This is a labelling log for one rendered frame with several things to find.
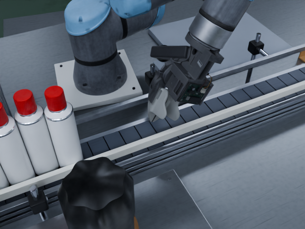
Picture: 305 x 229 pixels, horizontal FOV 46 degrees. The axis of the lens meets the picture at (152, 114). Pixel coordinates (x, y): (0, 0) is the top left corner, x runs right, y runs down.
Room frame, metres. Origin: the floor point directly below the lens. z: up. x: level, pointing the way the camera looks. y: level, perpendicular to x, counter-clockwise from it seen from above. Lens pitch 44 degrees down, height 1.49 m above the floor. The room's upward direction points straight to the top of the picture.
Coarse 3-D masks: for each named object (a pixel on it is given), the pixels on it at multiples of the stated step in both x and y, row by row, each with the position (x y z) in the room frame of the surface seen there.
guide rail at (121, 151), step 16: (304, 80) 0.71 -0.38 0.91; (272, 96) 0.65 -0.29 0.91; (224, 112) 0.60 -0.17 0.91; (240, 112) 0.61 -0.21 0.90; (176, 128) 0.55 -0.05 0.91; (192, 128) 0.56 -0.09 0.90; (128, 144) 0.50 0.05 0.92; (144, 144) 0.51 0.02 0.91; (48, 176) 0.42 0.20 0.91; (64, 176) 0.43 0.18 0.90; (0, 192) 0.38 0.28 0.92; (16, 192) 0.39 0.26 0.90
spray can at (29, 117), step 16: (16, 96) 0.46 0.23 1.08; (32, 96) 0.46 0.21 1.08; (16, 112) 0.46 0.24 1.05; (32, 112) 0.45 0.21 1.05; (32, 128) 0.44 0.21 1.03; (48, 128) 0.47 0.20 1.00; (32, 144) 0.44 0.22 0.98; (48, 144) 0.45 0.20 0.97; (32, 160) 0.44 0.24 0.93; (48, 160) 0.45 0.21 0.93
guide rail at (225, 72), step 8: (296, 48) 0.78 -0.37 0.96; (304, 48) 0.79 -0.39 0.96; (264, 56) 0.75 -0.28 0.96; (272, 56) 0.75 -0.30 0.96; (280, 56) 0.76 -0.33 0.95; (240, 64) 0.72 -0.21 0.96; (248, 64) 0.72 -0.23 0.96; (256, 64) 0.73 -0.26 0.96; (216, 72) 0.68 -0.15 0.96; (224, 72) 0.68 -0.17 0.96; (232, 72) 0.69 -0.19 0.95; (144, 96) 0.60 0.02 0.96; (120, 104) 0.57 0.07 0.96; (128, 104) 0.58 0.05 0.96; (136, 104) 0.58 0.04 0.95; (88, 112) 0.55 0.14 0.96; (96, 112) 0.55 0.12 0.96; (104, 112) 0.55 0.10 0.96; (112, 112) 0.56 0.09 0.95; (80, 120) 0.53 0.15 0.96; (88, 120) 0.54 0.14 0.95
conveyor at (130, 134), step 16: (272, 80) 0.75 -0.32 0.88; (288, 80) 0.75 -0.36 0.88; (224, 96) 0.69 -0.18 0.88; (240, 96) 0.69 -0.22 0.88; (256, 96) 0.69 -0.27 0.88; (288, 96) 0.69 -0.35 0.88; (192, 112) 0.63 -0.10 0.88; (208, 112) 0.63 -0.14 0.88; (128, 128) 0.58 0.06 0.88; (144, 128) 0.58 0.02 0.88; (160, 128) 0.58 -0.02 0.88; (208, 128) 0.58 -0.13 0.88; (80, 144) 0.53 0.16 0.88; (96, 144) 0.53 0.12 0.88; (112, 144) 0.53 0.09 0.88; (160, 144) 0.53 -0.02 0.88; (112, 160) 0.48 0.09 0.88
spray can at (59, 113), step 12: (48, 96) 0.46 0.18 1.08; (60, 96) 0.46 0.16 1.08; (48, 108) 0.46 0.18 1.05; (60, 108) 0.46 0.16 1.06; (72, 108) 0.48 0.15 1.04; (48, 120) 0.45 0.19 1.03; (60, 120) 0.45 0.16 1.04; (72, 120) 0.46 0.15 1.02; (60, 132) 0.45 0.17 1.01; (72, 132) 0.46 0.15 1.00; (60, 144) 0.45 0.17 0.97; (72, 144) 0.45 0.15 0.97; (60, 156) 0.45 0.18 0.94; (72, 156) 0.45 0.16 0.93
